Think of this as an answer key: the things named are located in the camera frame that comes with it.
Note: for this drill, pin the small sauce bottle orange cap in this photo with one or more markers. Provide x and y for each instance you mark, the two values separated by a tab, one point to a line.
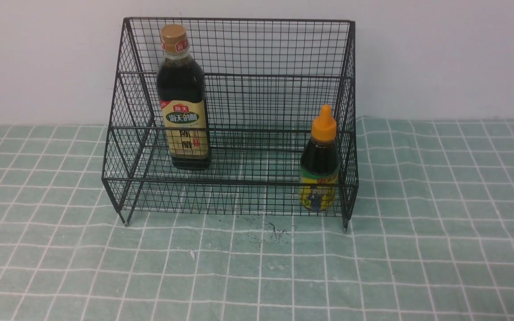
320	163

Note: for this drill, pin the dark vinegar bottle gold cap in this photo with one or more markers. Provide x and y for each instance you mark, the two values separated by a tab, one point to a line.
181	90

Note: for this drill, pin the green checkered tablecloth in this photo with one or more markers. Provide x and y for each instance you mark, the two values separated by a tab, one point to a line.
431	238

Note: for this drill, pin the black wire mesh rack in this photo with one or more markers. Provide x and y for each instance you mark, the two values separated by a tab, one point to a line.
265	80

